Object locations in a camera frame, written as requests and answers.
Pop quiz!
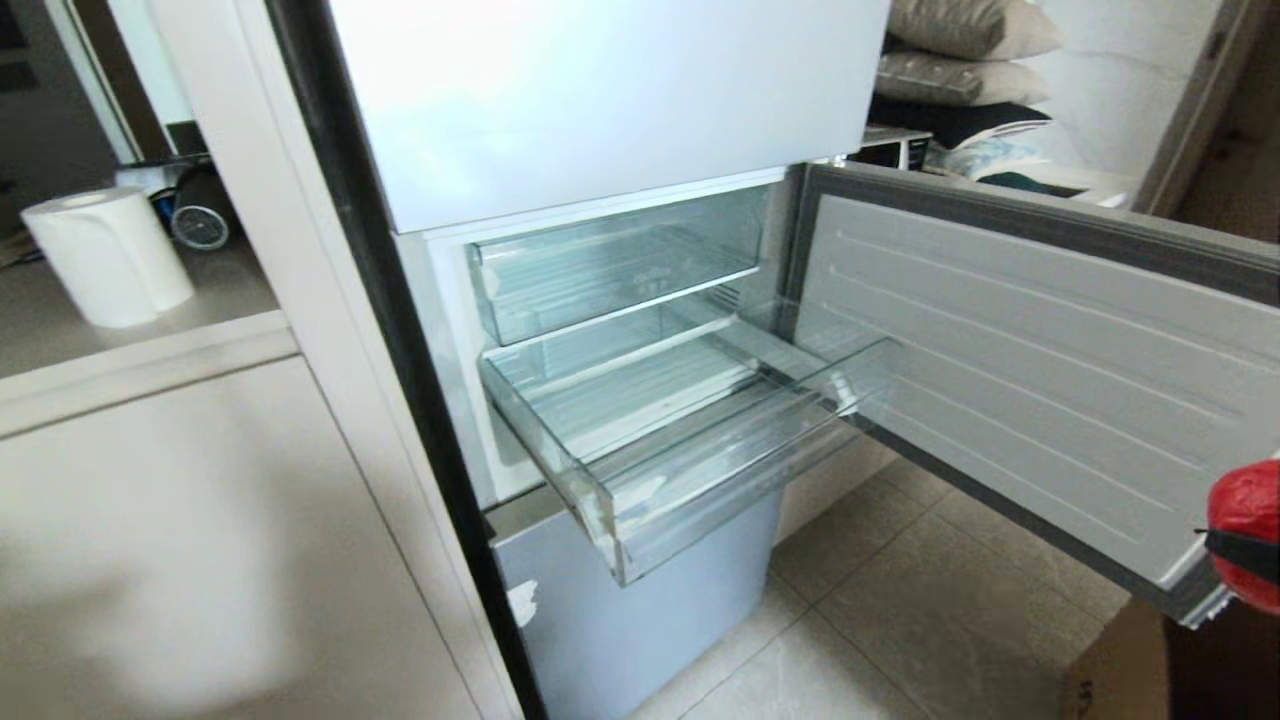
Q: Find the clear plastic fridge drawer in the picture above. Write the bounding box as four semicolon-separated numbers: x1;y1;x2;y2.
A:
478;312;901;588
466;184;773;348

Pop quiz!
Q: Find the lower grey fridge door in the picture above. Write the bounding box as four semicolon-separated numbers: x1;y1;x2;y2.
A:
486;486;783;720

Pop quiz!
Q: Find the upper white fridge door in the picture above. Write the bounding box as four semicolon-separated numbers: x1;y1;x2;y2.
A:
326;0;893;235

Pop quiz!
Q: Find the open grey fridge door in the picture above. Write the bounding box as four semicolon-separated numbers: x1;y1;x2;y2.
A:
778;162;1280;629

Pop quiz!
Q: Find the white refrigerator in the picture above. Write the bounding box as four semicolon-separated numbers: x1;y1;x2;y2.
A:
262;0;901;720

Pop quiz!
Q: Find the folded dark blanket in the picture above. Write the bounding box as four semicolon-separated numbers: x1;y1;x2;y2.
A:
866;94;1051;151

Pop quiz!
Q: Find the grey pillow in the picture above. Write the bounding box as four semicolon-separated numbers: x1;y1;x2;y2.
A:
886;0;1065;62
874;50;1053;108

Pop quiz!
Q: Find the round black gauge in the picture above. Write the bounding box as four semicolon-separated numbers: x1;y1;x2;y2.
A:
170;204;231;252

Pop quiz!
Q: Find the beige kitchen cabinet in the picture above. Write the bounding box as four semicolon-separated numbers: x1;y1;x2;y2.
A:
0;0;531;720

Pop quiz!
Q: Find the white paper towel roll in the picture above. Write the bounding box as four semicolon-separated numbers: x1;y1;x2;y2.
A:
20;186;197;330

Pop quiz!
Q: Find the brown cardboard box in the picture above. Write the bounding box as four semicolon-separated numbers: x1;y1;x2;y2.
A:
1060;596;1280;720

